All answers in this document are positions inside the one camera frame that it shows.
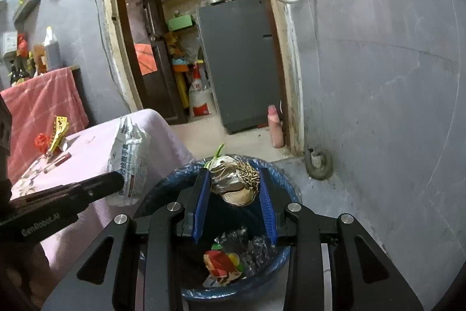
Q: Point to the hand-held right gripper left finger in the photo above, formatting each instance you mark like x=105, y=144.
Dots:
x=202, y=201

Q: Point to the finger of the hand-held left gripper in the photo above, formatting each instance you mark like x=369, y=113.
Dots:
x=98, y=187

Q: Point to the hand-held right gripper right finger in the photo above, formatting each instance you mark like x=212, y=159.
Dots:
x=268, y=205

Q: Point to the blue trash bin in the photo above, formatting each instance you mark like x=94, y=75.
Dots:
x=171, y=180

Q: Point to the black plastic bag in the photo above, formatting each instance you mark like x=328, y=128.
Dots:
x=255, y=249

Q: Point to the white printed plastic bag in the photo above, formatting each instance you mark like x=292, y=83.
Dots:
x=127, y=150

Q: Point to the red brown stick wrapper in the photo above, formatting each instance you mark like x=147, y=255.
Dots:
x=56, y=162

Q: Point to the yellow green wrapper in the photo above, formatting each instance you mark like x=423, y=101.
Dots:
x=217, y=154

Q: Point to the red snack wrapper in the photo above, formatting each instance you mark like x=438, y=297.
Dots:
x=218, y=262

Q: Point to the yellow black printed wrapper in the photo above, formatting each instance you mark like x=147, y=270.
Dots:
x=58, y=132

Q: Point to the pink floral tablecloth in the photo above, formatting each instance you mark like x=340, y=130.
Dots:
x=91, y=143

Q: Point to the grey floor pipe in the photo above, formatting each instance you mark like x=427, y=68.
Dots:
x=320, y=172

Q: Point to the pink bottle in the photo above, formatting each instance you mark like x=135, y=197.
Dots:
x=275, y=125

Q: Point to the pink checked blanket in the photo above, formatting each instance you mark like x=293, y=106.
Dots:
x=40, y=103

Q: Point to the red white plastic sack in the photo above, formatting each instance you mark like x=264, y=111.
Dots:
x=200, y=96

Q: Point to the brown wooden door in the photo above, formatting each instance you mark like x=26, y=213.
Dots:
x=160, y=88

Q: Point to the yellow toy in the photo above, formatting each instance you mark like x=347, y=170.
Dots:
x=181, y=85

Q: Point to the red paper sheet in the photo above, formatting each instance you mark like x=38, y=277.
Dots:
x=145, y=59

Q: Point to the dark bottle yellow label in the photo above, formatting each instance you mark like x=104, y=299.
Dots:
x=27, y=70

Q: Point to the dark soy sauce bottle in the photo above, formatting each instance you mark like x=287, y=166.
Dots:
x=15, y=76

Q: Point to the grey cabinet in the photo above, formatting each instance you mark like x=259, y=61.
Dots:
x=240, y=67

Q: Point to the amber sauce bottle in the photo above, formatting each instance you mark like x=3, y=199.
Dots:
x=40, y=59

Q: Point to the red plastic bag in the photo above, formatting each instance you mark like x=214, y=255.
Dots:
x=22, y=45

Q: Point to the green box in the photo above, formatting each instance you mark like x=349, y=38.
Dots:
x=182, y=23

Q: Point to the wooden door frame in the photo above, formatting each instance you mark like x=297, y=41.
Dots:
x=109, y=41

